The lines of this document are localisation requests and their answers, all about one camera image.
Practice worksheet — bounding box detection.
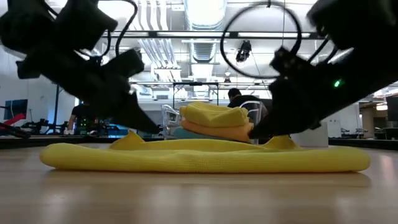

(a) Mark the blue microfiber towel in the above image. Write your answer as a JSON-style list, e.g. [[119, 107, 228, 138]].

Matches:
[[173, 126, 224, 141]]

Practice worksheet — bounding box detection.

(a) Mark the clear plastic bin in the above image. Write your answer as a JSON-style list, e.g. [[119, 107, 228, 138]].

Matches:
[[160, 100, 270, 146]]

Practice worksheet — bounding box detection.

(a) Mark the white machine cabinet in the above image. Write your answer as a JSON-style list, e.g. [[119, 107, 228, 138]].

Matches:
[[323, 118, 342, 139]]

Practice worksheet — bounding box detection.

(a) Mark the black ceiling spotlight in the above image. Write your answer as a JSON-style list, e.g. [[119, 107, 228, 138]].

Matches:
[[235, 39, 252, 63]]

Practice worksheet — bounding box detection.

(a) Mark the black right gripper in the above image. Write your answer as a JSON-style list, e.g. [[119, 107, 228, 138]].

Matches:
[[248, 46, 376, 140]]

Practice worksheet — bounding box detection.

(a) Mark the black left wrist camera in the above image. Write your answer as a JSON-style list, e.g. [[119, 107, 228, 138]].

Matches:
[[57, 0, 119, 51]]

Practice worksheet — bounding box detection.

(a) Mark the black computer monitor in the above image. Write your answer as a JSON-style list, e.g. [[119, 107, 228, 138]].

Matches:
[[385, 95, 398, 123], [3, 98, 29, 121]]

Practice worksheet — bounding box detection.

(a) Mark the black camera cable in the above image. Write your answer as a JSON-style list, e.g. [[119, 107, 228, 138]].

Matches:
[[101, 0, 139, 57], [220, 1, 303, 79]]

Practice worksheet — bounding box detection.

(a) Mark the black left camera cable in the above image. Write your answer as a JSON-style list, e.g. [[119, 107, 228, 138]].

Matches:
[[101, 0, 139, 57]]

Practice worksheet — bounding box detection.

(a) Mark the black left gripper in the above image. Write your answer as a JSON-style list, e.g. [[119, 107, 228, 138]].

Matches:
[[15, 46, 161, 135]]

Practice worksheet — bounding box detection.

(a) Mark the white plant pot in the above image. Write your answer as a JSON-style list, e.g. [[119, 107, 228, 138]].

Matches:
[[290, 121, 330, 147]]

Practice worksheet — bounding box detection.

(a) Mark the black right camera cable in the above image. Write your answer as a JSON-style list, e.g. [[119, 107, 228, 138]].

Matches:
[[220, 1, 303, 79]]

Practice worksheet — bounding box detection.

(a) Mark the person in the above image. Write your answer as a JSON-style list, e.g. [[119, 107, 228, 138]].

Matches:
[[63, 104, 97, 135], [226, 88, 270, 110]]

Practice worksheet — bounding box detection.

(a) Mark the red bar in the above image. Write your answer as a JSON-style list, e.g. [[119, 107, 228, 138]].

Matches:
[[0, 113, 27, 127]]

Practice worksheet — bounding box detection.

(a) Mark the orange microfiber towel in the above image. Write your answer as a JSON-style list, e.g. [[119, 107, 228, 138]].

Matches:
[[180, 119, 255, 143]]

